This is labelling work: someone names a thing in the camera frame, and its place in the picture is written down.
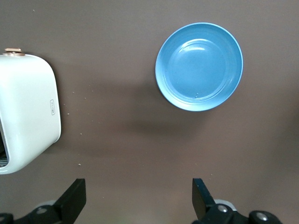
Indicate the white toaster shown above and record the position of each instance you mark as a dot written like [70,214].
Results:
[28,105]

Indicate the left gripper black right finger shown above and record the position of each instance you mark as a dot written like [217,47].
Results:
[203,205]

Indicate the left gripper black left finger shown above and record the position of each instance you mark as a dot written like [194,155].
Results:
[70,203]

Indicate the blue plate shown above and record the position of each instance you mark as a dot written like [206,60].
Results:
[198,67]

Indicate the brown table cloth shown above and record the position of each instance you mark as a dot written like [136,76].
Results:
[116,35]

